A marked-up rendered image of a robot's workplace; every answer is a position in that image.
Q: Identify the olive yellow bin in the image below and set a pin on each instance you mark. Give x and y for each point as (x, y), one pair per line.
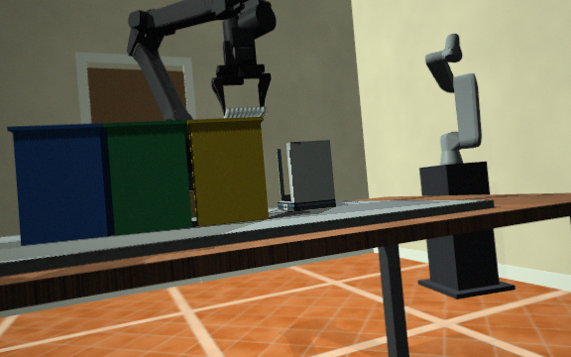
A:
(228, 170)

